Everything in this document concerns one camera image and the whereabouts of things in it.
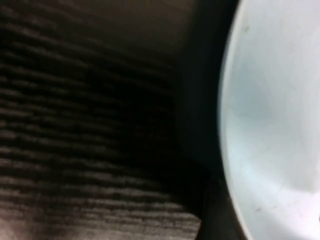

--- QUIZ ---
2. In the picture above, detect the light blue round plate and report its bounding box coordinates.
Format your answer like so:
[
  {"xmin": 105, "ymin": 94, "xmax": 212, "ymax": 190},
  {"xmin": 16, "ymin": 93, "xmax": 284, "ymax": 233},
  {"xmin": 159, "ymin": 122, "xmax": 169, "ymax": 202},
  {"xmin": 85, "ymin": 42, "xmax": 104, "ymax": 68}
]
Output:
[{"xmin": 217, "ymin": 0, "xmax": 320, "ymax": 240}]

